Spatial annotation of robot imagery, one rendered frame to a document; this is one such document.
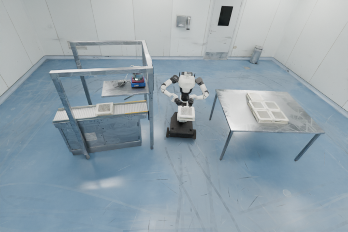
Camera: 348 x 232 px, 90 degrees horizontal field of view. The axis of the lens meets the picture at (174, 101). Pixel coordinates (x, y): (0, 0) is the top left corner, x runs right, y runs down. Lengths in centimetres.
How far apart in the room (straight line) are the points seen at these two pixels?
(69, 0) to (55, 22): 79
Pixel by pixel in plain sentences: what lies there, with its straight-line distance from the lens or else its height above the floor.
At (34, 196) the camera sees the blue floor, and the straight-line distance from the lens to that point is 343.
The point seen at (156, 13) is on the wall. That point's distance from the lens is 604.
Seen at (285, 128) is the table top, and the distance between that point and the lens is 324.
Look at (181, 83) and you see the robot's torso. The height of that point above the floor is 115.
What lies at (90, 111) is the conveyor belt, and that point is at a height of 86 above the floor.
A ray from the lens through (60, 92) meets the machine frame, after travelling 252.
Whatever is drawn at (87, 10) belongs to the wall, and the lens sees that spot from 626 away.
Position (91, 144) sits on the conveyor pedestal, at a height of 23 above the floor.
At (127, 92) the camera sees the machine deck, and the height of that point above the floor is 130.
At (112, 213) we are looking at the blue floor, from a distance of 292.
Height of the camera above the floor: 270
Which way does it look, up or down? 38 degrees down
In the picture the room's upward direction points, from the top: 5 degrees clockwise
